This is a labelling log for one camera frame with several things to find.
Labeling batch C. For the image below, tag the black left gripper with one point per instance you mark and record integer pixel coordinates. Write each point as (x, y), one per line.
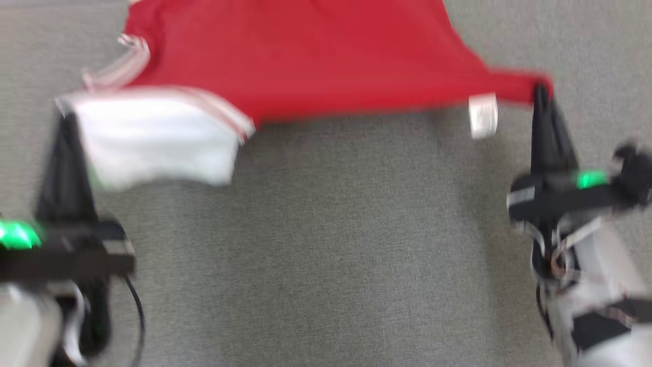
(66, 255)

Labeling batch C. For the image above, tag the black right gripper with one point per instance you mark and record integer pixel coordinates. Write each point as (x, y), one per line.
(555, 196)

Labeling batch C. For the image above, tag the red basketball jersey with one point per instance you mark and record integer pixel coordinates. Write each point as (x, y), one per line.
(316, 56)

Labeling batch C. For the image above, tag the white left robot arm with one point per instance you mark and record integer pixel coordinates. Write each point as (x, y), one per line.
(35, 326)

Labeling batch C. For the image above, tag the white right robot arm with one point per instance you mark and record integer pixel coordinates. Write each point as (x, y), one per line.
(601, 285)

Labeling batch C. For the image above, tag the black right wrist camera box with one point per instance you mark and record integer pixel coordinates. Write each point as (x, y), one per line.
(636, 173)

